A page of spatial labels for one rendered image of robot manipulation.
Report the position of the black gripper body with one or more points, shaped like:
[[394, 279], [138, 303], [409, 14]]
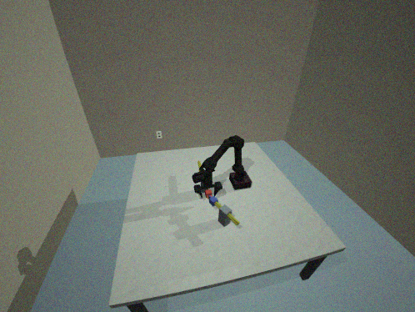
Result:
[[207, 185]]

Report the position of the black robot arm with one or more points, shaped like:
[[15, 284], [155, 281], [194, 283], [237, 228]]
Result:
[[210, 163]]

